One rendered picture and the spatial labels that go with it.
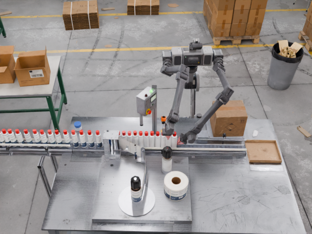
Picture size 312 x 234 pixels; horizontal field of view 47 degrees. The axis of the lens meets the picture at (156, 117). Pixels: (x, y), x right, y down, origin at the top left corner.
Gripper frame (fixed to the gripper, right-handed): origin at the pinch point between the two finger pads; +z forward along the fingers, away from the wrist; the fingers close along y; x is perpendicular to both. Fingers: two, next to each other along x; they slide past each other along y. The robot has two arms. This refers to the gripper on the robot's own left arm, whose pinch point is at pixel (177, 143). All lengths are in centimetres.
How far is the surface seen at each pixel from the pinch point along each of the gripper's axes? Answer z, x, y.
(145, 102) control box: -22, -55, 1
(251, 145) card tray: -38, 63, -9
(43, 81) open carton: 106, -116, -107
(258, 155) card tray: -41, 67, 4
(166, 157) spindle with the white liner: -6.4, -18.9, 32.4
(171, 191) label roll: 0, -9, 59
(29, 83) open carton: 117, -127, -104
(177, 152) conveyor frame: 6.3, 4.5, 5.0
